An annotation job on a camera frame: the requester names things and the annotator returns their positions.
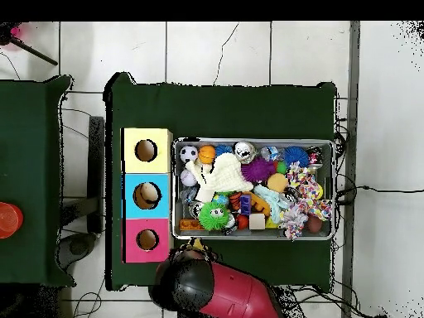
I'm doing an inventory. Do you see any tan plush toy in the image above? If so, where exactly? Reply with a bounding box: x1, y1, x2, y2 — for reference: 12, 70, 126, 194
181, 239, 212, 261

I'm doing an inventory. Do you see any clear mesh bin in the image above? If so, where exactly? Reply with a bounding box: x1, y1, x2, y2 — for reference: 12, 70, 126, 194
172, 137, 335, 241

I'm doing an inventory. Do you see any wooden box with three holes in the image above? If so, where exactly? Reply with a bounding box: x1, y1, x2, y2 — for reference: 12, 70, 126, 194
121, 127, 175, 264

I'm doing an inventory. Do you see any cream knitted cloth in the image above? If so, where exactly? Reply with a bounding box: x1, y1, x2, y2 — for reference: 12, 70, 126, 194
184, 152, 254, 203

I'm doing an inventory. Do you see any small orange basketball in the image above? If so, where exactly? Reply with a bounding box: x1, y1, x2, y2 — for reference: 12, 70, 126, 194
198, 144, 218, 166

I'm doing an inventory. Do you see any small soccer ball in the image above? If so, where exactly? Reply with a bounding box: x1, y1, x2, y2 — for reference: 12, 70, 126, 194
179, 145, 200, 164

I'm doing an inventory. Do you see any green fuzzy toy with eyes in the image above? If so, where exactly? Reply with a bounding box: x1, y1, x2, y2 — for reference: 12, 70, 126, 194
198, 201, 230, 232

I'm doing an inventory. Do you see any purple spiky ball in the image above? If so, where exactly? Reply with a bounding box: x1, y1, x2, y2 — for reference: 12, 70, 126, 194
241, 157, 277, 184

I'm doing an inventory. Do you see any orange toy block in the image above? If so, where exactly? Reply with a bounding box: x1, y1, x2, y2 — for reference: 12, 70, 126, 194
178, 218, 203, 232

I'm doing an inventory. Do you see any blue spiky ball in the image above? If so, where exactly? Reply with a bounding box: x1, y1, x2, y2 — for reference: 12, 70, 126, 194
283, 145, 311, 168

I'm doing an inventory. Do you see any colourful patterned cloth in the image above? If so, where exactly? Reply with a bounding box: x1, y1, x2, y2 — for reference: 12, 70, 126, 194
277, 164, 335, 240

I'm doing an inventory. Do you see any green cloth side table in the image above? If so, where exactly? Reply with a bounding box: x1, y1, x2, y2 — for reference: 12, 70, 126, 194
0, 72, 75, 288

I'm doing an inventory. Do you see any red round container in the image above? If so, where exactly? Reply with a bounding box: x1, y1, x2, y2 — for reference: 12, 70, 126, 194
0, 201, 25, 240

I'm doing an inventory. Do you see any black tripod leg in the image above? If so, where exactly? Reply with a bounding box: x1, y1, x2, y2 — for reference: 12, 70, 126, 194
0, 22, 60, 67

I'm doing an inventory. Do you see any black floor cable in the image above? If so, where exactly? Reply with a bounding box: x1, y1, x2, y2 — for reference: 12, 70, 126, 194
336, 185, 424, 199

